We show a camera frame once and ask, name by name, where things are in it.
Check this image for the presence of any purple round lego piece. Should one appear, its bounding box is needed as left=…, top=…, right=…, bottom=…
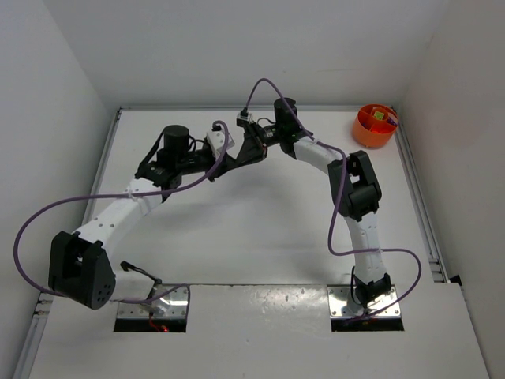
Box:
left=387, top=116, right=398, bottom=127

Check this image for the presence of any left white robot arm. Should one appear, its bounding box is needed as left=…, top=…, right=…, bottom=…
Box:
left=48, top=121, right=233, bottom=310

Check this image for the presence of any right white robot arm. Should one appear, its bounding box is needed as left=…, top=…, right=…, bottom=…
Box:
left=237, top=98, right=391, bottom=306

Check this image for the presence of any orange round divided container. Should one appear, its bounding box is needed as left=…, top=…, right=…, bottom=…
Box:
left=351, top=103, right=399, bottom=148

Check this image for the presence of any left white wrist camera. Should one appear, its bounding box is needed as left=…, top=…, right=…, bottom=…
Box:
left=206, top=130, right=234, bottom=159

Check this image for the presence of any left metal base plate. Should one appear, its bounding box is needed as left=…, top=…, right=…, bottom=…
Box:
left=116, top=284, right=190, bottom=321

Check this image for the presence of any metal base plate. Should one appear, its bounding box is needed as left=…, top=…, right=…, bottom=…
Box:
left=116, top=284, right=190, bottom=321
left=327, top=286, right=402, bottom=319

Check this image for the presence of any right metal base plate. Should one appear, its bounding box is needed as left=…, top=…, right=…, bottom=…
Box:
left=327, top=286, right=402, bottom=319

